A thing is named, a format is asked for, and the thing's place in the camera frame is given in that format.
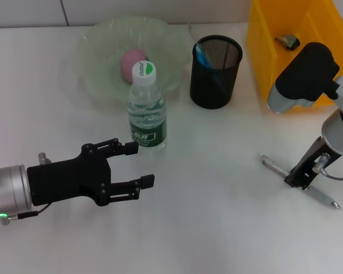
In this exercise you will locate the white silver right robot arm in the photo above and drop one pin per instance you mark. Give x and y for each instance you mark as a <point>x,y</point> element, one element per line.
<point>338,131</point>

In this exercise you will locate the blue scissors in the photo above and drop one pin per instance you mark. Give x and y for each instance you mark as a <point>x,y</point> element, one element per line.
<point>204,58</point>

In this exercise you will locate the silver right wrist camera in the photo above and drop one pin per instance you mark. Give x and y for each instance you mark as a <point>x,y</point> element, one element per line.
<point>303,77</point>

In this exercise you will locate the black mesh pen holder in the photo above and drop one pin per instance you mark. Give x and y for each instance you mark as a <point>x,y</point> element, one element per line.
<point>211,91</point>

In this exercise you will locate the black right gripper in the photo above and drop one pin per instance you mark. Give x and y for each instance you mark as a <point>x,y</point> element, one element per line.
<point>310,162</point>

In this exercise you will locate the green glass fruit plate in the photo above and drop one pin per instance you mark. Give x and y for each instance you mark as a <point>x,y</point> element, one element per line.
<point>103,65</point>

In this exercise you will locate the water bottle green label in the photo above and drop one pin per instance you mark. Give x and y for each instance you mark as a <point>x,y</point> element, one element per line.
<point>145,108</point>

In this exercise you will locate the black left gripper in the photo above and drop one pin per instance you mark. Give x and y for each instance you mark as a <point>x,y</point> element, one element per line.
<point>68,182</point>

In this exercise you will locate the pink toy peach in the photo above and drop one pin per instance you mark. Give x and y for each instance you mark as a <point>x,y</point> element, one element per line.
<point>128,61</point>

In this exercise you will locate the yellow plastic bin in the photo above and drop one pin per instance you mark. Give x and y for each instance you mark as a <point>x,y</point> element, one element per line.
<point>260,62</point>

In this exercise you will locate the silver pen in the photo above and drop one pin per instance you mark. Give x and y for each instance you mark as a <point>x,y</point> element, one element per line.
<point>274,167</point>

